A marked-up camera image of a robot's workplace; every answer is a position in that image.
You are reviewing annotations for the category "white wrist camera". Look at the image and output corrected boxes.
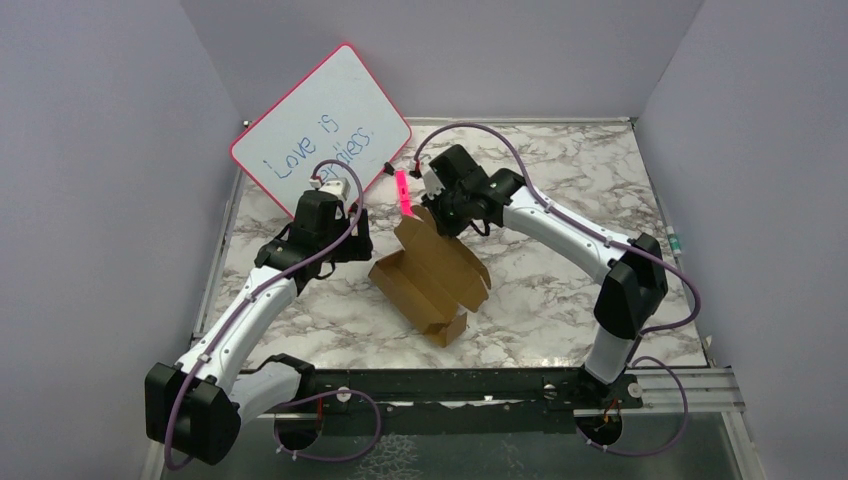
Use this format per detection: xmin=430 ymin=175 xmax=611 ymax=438
xmin=318 ymin=178 xmax=350 ymax=202
xmin=422 ymin=168 xmax=445 ymax=202

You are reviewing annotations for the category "green white glue stick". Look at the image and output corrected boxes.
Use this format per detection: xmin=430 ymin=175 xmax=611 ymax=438
xmin=666 ymin=226 xmax=682 ymax=258

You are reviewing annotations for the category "aluminium frame rail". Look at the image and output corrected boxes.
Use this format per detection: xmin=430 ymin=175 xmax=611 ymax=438
xmin=144 ymin=355 xmax=763 ymax=479

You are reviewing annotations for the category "brown cardboard box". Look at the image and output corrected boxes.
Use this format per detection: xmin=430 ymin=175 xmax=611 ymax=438
xmin=369 ymin=205 xmax=491 ymax=348

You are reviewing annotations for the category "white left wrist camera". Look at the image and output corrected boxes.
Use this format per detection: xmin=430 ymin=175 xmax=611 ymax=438
xmin=318 ymin=178 xmax=350 ymax=202

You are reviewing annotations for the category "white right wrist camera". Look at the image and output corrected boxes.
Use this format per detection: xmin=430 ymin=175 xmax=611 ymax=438
xmin=422 ymin=168 xmax=445 ymax=202

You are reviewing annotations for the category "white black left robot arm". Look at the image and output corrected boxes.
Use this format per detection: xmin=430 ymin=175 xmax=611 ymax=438
xmin=144 ymin=189 xmax=373 ymax=470

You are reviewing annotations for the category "pink-framed whiteboard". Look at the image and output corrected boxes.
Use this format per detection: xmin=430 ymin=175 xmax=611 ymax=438
xmin=230 ymin=43 xmax=412 ymax=215

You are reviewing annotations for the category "pink marker pen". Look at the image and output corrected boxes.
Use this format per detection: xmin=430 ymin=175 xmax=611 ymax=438
xmin=394 ymin=170 xmax=414 ymax=217

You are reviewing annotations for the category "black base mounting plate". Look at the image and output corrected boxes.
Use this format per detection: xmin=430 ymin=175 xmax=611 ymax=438
xmin=267 ymin=367 xmax=643 ymax=436

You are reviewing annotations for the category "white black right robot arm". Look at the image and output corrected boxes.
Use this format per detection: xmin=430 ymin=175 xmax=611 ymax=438
xmin=422 ymin=145 xmax=668 ymax=407

